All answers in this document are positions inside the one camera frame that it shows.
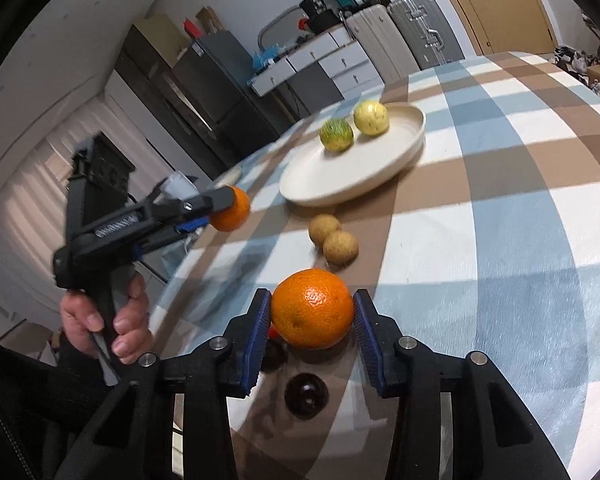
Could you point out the yellow round fruit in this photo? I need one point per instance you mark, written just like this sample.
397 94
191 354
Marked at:
371 117

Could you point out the dark tall cabinet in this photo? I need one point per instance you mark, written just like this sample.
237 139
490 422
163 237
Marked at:
145 75

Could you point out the cream round plate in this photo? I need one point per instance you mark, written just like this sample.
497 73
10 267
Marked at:
330 175

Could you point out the red tomato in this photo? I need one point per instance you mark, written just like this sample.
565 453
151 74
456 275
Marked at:
273 331

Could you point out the grey bent tube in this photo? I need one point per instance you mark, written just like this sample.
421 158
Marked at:
266 27

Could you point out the large cardboard box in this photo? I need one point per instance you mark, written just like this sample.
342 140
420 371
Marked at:
160 35

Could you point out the red box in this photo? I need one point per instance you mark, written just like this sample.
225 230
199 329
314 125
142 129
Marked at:
191 27

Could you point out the blue plastic bag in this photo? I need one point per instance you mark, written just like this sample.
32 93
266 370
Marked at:
267 55

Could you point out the white drawer desk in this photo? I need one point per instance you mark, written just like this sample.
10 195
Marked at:
340 62

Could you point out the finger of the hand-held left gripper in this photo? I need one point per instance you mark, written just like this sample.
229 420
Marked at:
192 225
190 205

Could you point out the person's left hand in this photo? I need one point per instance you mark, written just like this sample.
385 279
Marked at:
130 320

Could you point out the brown round fruit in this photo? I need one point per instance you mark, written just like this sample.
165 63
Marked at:
322 227
340 249

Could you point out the large orange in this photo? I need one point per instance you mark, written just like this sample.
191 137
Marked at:
312 310

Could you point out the black bag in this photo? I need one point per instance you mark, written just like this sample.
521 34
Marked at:
320 10

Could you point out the person's left forearm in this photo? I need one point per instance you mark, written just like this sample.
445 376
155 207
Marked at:
20 400

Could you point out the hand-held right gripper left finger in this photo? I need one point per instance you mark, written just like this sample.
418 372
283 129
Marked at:
257 340

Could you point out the grey refrigerator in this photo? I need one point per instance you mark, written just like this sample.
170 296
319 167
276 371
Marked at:
215 75

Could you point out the dark purple plum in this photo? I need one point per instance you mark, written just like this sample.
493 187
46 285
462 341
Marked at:
306 395
275 357

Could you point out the small red object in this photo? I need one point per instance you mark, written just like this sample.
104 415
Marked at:
304 23

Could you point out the pile of shoes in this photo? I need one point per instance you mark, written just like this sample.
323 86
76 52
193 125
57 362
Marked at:
580 60

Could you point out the small orange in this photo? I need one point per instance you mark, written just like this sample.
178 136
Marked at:
232 215

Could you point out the wooden door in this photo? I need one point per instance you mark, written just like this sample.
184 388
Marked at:
500 0

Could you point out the pale curtain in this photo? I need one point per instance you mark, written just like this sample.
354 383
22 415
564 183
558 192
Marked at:
30 200

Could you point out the green striped round fruit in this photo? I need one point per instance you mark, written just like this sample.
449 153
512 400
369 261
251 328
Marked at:
336 135

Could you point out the silver suitcase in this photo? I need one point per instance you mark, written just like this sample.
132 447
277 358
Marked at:
425 25

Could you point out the white kettle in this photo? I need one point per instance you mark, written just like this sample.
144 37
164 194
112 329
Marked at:
177 187

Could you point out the beige suitcase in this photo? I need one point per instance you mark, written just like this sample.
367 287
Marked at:
380 40

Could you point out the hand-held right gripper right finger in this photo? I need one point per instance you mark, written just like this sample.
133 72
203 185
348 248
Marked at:
367 340

